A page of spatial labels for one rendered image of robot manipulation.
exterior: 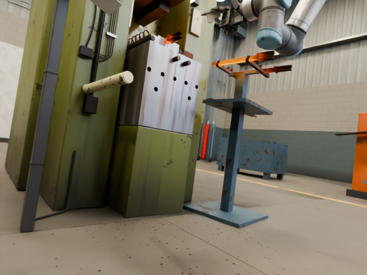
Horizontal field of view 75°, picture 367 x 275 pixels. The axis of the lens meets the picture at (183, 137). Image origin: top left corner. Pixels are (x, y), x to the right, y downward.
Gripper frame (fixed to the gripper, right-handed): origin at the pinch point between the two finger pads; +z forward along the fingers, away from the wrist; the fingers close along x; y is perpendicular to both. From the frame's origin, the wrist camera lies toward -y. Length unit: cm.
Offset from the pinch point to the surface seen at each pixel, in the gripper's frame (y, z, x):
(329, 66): -263, 214, 752
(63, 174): 82, 47, -42
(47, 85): 45, 23, -59
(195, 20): -28, 45, 27
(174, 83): 26.1, 27.0, 3.2
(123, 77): 39, 2, -39
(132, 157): 70, 28, -16
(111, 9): 6.3, 20.6, -40.1
